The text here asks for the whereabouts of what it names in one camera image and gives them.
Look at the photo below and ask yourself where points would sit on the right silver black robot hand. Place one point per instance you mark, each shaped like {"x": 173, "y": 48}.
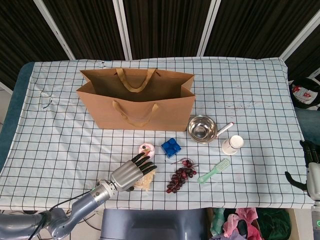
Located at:
{"x": 313, "y": 175}

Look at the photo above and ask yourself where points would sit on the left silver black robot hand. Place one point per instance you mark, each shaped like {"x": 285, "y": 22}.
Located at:
{"x": 125, "y": 175}

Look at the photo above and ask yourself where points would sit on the pink frosted donut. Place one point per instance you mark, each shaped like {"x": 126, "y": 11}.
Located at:
{"x": 150, "y": 147}

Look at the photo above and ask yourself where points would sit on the purple grape bunch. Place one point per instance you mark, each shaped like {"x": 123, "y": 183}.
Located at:
{"x": 181, "y": 175}

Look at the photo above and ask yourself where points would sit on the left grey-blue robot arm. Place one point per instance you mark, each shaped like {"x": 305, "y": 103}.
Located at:
{"x": 82, "y": 202}

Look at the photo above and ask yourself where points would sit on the brown paper bag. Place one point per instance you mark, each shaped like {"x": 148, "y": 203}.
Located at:
{"x": 105, "y": 112}

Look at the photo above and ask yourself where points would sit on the blue toy brick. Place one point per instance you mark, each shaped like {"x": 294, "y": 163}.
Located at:
{"x": 171, "y": 148}

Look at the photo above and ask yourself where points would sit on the cardboard box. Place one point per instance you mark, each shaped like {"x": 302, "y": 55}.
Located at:
{"x": 293, "y": 225}

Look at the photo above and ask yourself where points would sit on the grey-blue robot torso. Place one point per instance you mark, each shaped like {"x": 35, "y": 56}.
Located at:
{"x": 150, "y": 225}

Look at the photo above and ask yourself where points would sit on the pile of colourful clothes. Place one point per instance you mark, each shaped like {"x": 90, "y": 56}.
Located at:
{"x": 250, "y": 222}

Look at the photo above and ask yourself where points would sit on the white paper cup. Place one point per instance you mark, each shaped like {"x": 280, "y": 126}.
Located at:
{"x": 231, "y": 146}

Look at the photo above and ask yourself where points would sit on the steel bowl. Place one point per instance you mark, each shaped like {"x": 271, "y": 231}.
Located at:
{"x": 201, "y": 130}

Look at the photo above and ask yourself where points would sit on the green plastic brush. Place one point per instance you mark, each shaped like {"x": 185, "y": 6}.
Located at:
{"x": 215, "y": 171}

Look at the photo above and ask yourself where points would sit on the checkered white tablecloth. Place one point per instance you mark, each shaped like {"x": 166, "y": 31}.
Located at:
{"x": 250, "y": 100}

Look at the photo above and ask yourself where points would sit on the white marker red cap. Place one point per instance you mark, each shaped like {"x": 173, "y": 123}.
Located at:
{"x": 225, "y": 129}

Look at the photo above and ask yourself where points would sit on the teal table pad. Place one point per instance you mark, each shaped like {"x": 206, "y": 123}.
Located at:
{"x": 10, "y": 112}

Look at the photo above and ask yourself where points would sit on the dark room divider screen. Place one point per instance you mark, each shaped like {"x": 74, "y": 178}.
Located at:
{"x": 162, "y": 25}

